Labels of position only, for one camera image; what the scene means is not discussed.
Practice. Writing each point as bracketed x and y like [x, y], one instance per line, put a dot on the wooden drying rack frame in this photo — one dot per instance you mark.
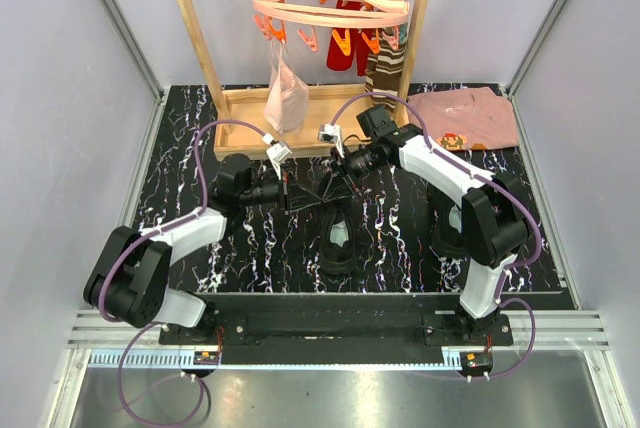
[325, 100]

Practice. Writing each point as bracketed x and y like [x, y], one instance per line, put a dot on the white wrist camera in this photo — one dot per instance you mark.
[277, 151]
[332, 133]

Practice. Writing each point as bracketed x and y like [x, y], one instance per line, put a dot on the orange connector box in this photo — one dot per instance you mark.
[207, 357]
[477, 361]

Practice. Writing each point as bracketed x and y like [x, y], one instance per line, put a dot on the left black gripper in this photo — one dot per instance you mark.
[299, 198]

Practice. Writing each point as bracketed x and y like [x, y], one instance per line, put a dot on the pink round clip hanger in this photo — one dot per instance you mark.
[273, 16]

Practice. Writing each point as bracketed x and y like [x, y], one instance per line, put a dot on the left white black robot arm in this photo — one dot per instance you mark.
[129, 282]

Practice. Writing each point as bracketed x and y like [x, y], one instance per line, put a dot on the pink folded t-shirt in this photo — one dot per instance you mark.
[467, 119]

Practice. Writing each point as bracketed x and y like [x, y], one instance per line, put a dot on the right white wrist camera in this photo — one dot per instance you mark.
[332, 133]

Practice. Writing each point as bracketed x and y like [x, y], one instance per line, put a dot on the brown striped hanging sock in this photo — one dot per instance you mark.
[384, 70]

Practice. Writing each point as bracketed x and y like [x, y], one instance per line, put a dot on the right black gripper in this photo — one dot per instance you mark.
[339, 186]

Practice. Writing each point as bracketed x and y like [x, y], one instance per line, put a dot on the black shoe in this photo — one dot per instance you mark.
[337, 252]
[447, 240]

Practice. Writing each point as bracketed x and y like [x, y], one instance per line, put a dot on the left orange connector box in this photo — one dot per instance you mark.
[207, 357]

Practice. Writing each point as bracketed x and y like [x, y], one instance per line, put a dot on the red hanging sock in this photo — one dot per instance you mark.
[342, 50]

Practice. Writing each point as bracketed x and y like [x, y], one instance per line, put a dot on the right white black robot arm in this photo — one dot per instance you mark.
[486, 210]

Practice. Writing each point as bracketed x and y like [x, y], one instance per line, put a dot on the pink hanging bra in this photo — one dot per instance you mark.
[287, 102]

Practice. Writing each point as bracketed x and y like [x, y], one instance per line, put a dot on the black marble pattern mat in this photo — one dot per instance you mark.
[273, 252]

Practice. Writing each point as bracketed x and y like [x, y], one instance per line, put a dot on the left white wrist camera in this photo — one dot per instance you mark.
[277, 151]

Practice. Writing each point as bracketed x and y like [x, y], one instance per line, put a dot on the right orange connector box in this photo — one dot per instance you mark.
[477, 361]

